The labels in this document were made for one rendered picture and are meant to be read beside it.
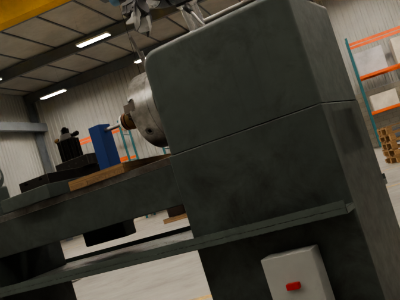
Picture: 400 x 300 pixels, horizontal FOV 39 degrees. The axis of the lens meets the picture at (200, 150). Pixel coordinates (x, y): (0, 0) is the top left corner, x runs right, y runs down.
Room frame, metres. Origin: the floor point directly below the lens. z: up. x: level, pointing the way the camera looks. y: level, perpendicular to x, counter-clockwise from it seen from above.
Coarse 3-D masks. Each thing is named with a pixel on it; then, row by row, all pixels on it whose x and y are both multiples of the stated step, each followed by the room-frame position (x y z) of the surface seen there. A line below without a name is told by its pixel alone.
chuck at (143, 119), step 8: (136, 80) 2.20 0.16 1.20; (144, 80) 2.16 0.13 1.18; (128, 88) 2.20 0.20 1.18; (136, 88) 2.17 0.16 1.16; (144, 88) 2.14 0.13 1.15; (128, 96) 2.18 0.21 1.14; (136, 96) 2.15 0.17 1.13; (144, 96) 2.13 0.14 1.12; (136, 104) 2.15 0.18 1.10; (144, 104) 2.13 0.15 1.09; (136, 112) 2.16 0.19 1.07; (144, 112) 2.14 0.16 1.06; (136, 120) 2.17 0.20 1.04; (144, 120) 2.15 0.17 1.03; (152, 120) 2.14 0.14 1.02; (144, 128) 2.17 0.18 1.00; (152, 128) 2.16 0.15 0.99; (144, 136) 2.20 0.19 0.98; (152, 136) 2.19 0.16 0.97; (160, 136) 2.19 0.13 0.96; (152, 144) 2.24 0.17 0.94; (160, 144) 2.25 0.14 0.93
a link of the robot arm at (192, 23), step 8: (168, 0) 2.65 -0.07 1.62; (176, 0) 2.64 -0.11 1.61; (184, 0) 2.63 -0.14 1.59; (192, 0) 2.64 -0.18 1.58; (192, 8) 2.66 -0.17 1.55; (184, 16) 2.69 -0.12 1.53; (192, 16) 2.67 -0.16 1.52; (200, 16) 2.68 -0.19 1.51; (192, 24) 2.68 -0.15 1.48; (200, 24) 2.68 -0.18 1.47
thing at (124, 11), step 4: (128, 0) 2.15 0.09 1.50; (132, 0) 2.14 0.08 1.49; (136, 0) 2.13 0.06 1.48; (140, 0) 2.14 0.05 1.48; (144, 0) 2.16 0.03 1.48; (124, 4) 2.16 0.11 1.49; (128, 4) 2.15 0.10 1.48; (140, 4) 2.13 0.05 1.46; (144, 4) 2.15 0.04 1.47; (124, 8) 2.16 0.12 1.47; (128, 8) 2.15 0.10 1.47; (140, 8) 2.13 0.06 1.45; (144, 8) 2.15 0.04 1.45; (148, 8) 2.17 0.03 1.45; (124, 12) 2.15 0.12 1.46; (128, 12) 2.14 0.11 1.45; (140, 12) 2.15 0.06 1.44; (144, 12) 2.15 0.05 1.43; (128, 16) 2.16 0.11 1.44; (140, 16) 2.17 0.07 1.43
